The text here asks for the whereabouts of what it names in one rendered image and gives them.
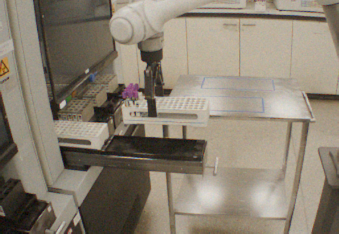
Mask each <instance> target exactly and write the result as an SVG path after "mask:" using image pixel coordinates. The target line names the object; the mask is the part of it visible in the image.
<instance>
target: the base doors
mask: <svg viewBox="0 0 339 234"><path fill-rule="evenodd" d="M225 23H226V24H236V25H228V26H224V25H223V24H225ZM243 23H244V24H248V25H253V24H255V26H242V25H243ZM292 23H293V25H292ZM292 28H293V30H292ZM208 29H219V31H210V30H208ZM236 29H237V32H236V31H235V30H236ZM242 29H244V31H242ZM239 31H240V38H239ZM313 32H323V33H324V34H325V35H321V34H313ZM186 33H187V39H186ZM292 34H293V36H292ZM291 39H292V40H291ZM164 45H165V46H164V47H163V56H164V57H163V59H162V60H161V65H162V72H163V77H164V82H163V83H165V86H163V88H168V89H173V87H174V85H175V83H176V81H177V80H178V78H179V77H180V75H218V76H239V69H240V76H252V77H270V78H296V79H297V81H298V83H299V87H300V89H301V90H304V91H305V92H306V93H323V94H331V95H339V60H338V57H337V54H336V49H335V47H334V43H333V41H332V35H331V33H330V30H329V27H328V24H327V23H317V22H308V21H284V20H273V19H270V20H265V19H240V23H239V19H225V18H216V19H205V18H186V24H185V18H180V19H170V20H169V21H167V22H166V23H165V24H164ZM291 45H292V47H291ZM239 50H240V57H239ZM291 51H292V52H291ZM187 54H188V55H187ZM121 58H122V67H123V71H122V73H123V78H124V84H125V86H126V88H127V87H128V86H129V83H133V84H138V85H139V87H140V88H144V70H146V65H147V64H146V63H145V62H143V61H141V57H140V50H139V49H138V44H137V43H136V44H130V45H122V44H121ZM188 67H189V71H188ZM290 67H291V69H290ZM138 71H139V72H138ZM290 73H291V74H290ZM139 78H140V79H139Z"/></svg>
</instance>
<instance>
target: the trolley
mask: <svg viewBox="0 0 339 234"><path fill-rule="evenodd" d="M302 93H303V95H304V97H303V95H302ZM169 97H202V98H209V105H210V115H209V119H226V120H240V121H279V122H287V134H286V139H285V148H284V153H283V164H282V169H269V168H266V169H261V168H230V167H218V168H217V175H216V176H213V168H205V173H204V177H203V176H202V175H196V174H184V177H183V181H182V183H181V187H180V189H179V195H178V198H177V201H176V204H175V207H174V199H173V172H166V187H167V195H168V210H169V225H170V233H171V234H176V225H175V214H178V215H188V216H199V217H216V218H219V217H221V218H227V219H228V218H233V219H259V220H261V219H264V220H269V219H270V220H286V222H285V228H284V232H283V234H289V230H290V226H291V222H292V218H293V211H294V209H295V204H296V199H297V192H298V189H299V184H300V179H301V172H302V167H303V160H304V155H305V148H306V143H307V135H308V131H309V123H316V119H315V116H314V114H313V111H312V109H311V105H310V103H309V100H308V97H307V96H306V92H305V91H304V90H301V89H300V87H299V83H298V81H297V79H296V78H270V77H252V76H218V75H180V77H179V78H178V80H177V81H176V83H175V85H174V87H173V90H172V92H171V94H170V95H169ZM304 98H305V100H306V102H307V105H306V104H305V100H304ZM307 106H308V108H309V111H308V109H307ZM309 112H310V114H311V117H312V119H311V117H310V115H309ZM298 122H303V124H302V129H301V138H300V143H299V151H298V156H297V164H296V169H295V177H294V183H293V188H292V190H291V199H290V204H289V208H288V212H287V201H286V200H287V198H286V191H285V175H286V169H287V159H288V155H289V147H290V142H291V131H292V123H298Z"/></svg>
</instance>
